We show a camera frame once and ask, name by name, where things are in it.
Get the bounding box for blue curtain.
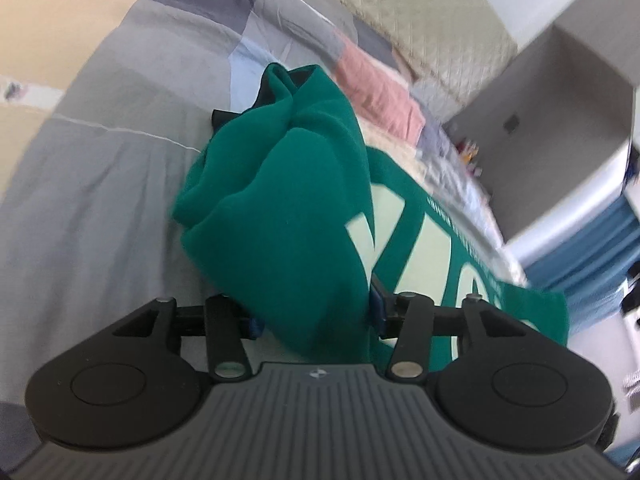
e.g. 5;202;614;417
525;195;640;306

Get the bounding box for patchwork bed quilt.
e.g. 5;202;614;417
0;0;531;411

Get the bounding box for cream quilted headboard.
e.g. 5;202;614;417
295;0;518;123

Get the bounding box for grey wall cabinet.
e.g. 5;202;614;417
442;25;640;246

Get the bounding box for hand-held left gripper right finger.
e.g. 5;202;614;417
369;282;542;380

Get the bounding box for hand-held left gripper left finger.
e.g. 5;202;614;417
112;295;263;380

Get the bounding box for green hoodie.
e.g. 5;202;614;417
171;62;571;376

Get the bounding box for row of cosmetic bottles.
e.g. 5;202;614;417
457;137;483;166

